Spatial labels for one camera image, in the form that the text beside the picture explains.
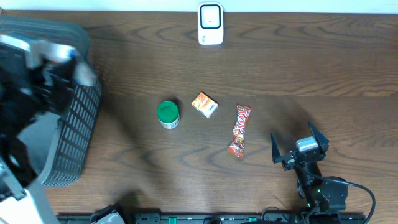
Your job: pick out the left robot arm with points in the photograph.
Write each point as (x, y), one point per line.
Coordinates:
(23, 198)

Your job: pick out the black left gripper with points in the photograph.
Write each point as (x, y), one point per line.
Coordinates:
(53, 93)

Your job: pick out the green lid white jar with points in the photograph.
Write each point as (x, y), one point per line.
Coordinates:
(168, 114)

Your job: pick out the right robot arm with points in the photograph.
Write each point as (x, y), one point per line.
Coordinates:
(325, 196)

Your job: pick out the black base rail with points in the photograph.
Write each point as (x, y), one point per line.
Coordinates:
(272, 217)

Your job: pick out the white barcode scanner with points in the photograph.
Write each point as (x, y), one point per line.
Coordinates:
(210, 23)

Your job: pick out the white blue medicine box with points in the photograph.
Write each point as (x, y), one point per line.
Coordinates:
(58, 54)

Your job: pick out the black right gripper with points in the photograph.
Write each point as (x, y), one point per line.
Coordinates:
(324, 140)

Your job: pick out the red Top candy bar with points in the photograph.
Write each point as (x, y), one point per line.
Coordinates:
(239, 129)

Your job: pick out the grey plastic mesh basket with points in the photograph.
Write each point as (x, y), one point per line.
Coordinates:
(58, 143)

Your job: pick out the orange small carton box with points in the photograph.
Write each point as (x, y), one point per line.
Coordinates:
(205, 105)

